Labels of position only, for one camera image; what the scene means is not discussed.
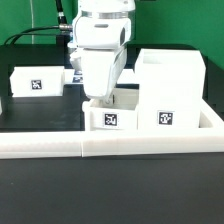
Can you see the white drawer tray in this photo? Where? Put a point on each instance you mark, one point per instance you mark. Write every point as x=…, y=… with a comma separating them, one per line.
x=37, y=81
x=121, y=113

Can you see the white front drawer tray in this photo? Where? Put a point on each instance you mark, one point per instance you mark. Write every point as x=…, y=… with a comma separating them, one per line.
x=121, y=113

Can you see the white L-shaped fence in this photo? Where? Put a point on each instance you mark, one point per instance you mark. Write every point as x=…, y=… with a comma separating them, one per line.
x=209, y=137

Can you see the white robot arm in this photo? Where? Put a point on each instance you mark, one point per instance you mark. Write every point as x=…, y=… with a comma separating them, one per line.
x=100, y=33

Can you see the fiducial marker sheet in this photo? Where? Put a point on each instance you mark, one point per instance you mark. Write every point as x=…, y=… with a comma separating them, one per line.
x=72, y=78

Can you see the white drawer cabinet box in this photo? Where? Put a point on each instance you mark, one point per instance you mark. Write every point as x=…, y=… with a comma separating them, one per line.
x=171, y=84

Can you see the white rear drawer tray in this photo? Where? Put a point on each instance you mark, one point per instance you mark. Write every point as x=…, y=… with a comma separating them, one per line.
x=37, y=81

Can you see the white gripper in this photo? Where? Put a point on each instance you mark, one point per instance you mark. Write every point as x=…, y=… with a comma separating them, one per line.
x=101, y=70

